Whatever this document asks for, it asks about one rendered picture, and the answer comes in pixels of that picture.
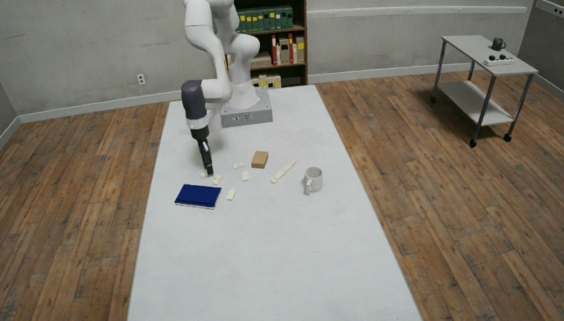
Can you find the grey mug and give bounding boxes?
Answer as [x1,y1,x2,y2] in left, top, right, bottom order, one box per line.
[305,166,323,193]

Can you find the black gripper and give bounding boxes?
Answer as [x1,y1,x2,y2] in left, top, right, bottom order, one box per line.
[190,125,214,175]

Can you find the brown rectangular box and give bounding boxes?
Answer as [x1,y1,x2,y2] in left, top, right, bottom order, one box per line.
[251,151,269,169]

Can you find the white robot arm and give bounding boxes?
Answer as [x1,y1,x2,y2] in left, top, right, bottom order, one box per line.
[181,0,260,130]

